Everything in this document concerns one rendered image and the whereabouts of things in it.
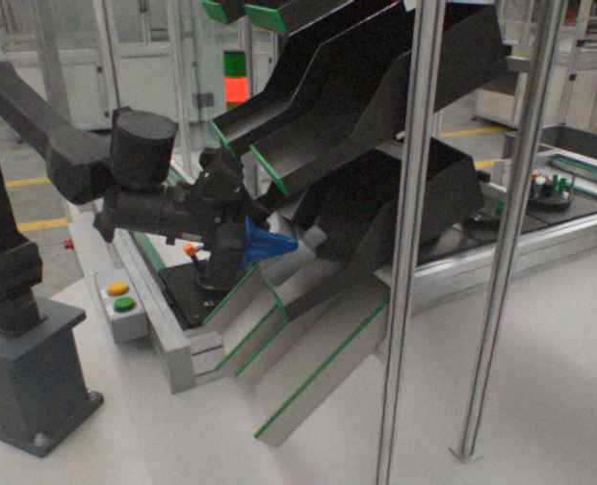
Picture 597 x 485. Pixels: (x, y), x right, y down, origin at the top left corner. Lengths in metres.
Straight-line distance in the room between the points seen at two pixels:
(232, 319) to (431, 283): 0.51
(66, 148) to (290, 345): 0.42
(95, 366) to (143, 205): 0.63
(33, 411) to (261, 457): 0.37
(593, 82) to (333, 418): 5.52
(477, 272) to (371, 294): 0.62
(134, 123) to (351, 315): 0.40
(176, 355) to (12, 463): 0.30
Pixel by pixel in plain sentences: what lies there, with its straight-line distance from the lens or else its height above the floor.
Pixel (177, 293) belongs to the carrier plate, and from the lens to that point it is 1.14.
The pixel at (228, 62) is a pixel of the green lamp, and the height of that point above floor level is 1.39.
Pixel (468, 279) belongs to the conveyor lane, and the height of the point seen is 0.91.
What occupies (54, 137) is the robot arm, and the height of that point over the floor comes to 1.40.
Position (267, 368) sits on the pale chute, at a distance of 0.84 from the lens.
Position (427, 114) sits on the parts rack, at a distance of 0.57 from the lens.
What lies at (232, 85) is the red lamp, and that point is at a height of 1.35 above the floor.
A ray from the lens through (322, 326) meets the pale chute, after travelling 0.80.
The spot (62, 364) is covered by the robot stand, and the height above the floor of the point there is 0.99.
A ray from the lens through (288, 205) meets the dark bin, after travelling 0.84.
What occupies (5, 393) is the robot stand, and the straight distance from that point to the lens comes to 0.98.
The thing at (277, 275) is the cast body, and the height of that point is 1.24.
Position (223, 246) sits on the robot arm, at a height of 1.32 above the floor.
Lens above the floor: 1.56
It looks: 27 degrees down
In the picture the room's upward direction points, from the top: straight up
